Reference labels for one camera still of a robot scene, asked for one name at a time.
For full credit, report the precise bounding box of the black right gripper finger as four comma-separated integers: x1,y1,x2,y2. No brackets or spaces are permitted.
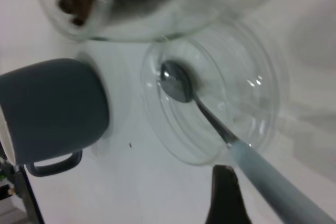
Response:
203,165,253,224

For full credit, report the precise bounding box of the dark metal post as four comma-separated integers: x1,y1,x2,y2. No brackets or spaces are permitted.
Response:
12,165,44,224

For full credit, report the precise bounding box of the small clear glass dish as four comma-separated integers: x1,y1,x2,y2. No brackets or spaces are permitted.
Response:
140,18,291,167

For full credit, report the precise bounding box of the dark grey ceramic mug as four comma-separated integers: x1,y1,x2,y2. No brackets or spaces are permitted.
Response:
0,58,110,177

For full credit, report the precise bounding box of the clear glass cup with handle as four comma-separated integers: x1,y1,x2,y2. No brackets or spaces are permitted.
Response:
28,0,284,42

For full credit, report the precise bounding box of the metal spoon light blue handle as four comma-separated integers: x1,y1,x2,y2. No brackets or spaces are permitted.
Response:
159,60,336,224

